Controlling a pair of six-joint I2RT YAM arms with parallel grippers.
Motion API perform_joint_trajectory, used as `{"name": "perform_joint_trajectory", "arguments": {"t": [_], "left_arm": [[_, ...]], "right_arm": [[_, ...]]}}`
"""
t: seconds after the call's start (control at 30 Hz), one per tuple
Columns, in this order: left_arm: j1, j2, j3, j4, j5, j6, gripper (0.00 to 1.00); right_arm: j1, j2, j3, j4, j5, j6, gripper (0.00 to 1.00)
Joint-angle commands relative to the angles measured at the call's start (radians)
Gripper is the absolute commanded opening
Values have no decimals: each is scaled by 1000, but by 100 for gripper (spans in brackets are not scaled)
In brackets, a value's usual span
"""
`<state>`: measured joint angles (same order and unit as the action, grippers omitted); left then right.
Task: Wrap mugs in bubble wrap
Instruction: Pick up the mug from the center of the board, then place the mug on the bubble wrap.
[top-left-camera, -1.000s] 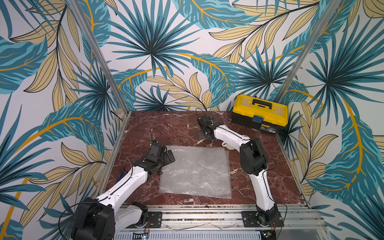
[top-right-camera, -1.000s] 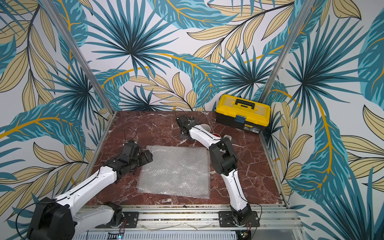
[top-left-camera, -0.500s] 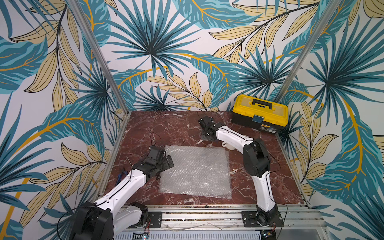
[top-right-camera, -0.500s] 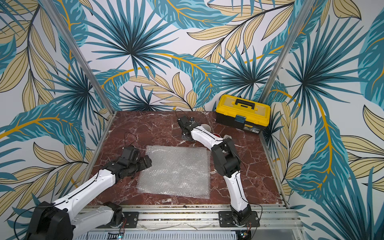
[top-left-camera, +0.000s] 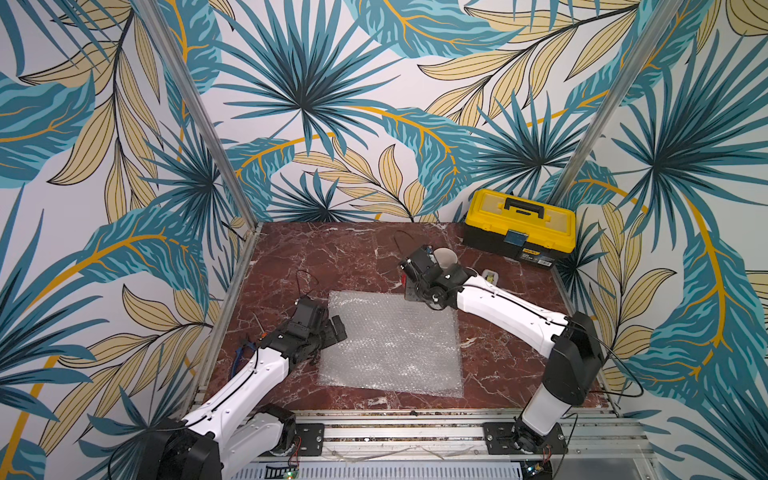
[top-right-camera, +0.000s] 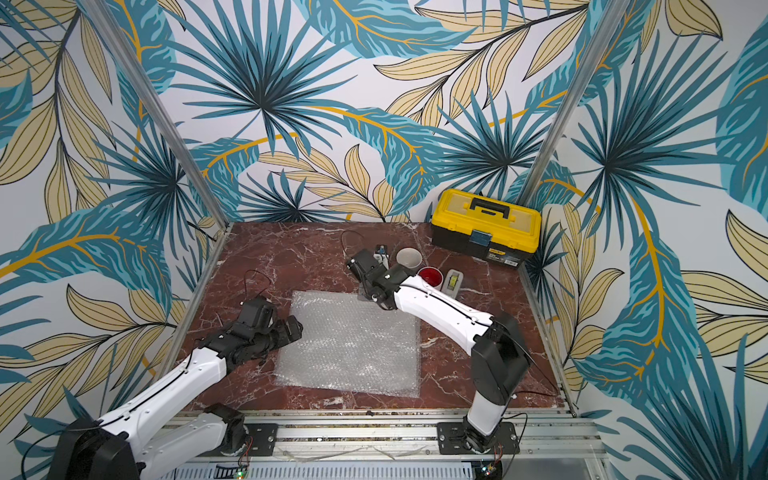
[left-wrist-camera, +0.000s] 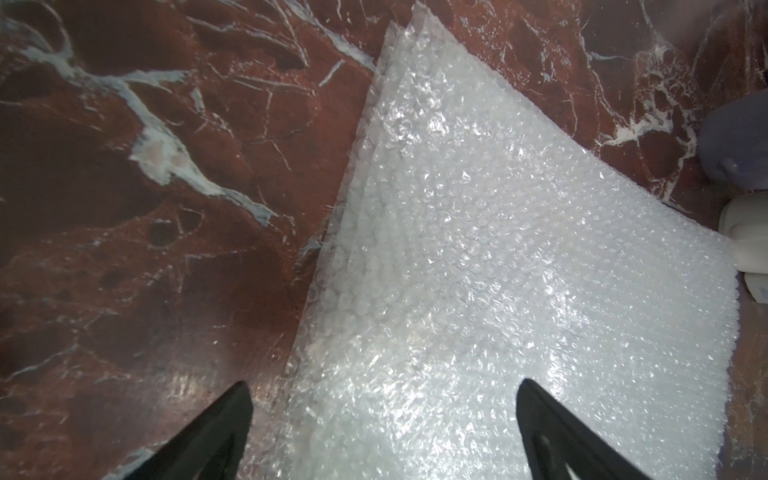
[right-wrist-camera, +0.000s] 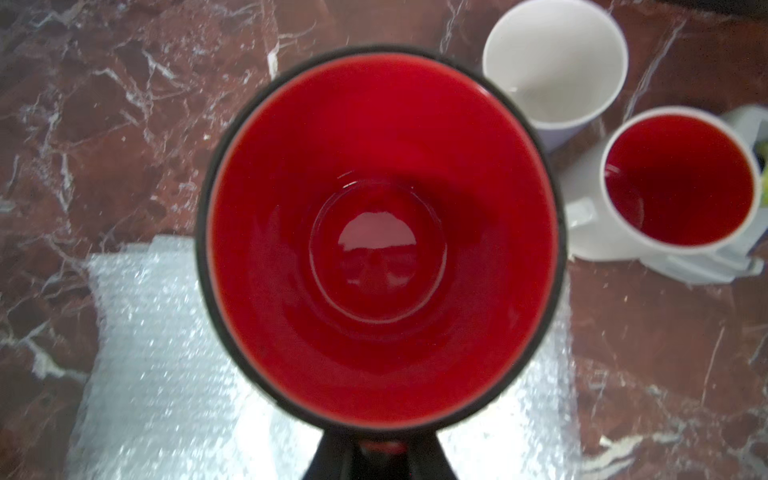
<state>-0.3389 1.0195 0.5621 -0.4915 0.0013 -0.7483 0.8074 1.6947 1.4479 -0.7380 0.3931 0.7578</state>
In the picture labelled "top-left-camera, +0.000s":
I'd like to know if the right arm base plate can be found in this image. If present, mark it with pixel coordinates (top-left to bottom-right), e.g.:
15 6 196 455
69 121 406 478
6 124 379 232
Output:
482 420 568 456

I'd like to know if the right aluminium frame post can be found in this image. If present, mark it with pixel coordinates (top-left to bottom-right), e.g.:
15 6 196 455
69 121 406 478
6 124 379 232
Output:
549 0 682 204

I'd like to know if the yellow black toolbox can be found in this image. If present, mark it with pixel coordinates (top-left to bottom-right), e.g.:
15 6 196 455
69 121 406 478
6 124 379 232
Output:
463 189 577 269

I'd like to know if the left aluminium frame post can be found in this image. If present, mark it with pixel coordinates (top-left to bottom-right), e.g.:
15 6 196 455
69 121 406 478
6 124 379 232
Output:
135 0 259 232

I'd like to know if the front aluminium rail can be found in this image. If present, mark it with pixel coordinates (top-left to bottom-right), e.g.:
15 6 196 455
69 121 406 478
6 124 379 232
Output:
235 408 659 479

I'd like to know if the aluminium frame post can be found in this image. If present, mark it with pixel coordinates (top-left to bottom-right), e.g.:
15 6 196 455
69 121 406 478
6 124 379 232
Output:
135 0 259 232
549 0 682 204

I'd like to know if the clear bubble wrap sheet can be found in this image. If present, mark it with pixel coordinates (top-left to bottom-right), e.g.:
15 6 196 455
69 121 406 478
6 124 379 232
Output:
318 291 464 398

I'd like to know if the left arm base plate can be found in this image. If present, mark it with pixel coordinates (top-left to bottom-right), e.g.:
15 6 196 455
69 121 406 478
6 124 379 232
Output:
228 420 326 460

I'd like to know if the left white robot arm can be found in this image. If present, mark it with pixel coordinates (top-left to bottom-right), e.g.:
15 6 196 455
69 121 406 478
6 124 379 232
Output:
137 296 347 479

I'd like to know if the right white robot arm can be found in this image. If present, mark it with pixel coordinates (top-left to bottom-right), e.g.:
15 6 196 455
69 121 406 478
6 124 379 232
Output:
400 245 607 437

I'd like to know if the lavender mug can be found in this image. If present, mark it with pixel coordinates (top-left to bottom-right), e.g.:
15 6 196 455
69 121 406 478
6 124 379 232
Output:
433 248 458 269

